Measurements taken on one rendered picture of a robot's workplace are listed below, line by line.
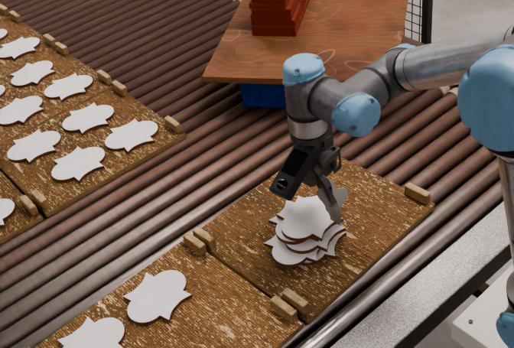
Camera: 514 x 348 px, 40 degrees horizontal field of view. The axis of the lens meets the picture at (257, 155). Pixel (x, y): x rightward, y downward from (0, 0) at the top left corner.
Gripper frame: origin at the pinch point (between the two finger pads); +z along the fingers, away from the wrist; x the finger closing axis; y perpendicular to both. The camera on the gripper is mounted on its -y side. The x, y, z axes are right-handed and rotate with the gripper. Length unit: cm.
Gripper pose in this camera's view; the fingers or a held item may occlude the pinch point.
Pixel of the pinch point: (308, 211)
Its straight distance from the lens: 148.1
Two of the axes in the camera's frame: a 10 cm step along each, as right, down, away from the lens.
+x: -7.3, -3.6, 5.8
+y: 6.7, -5.2, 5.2
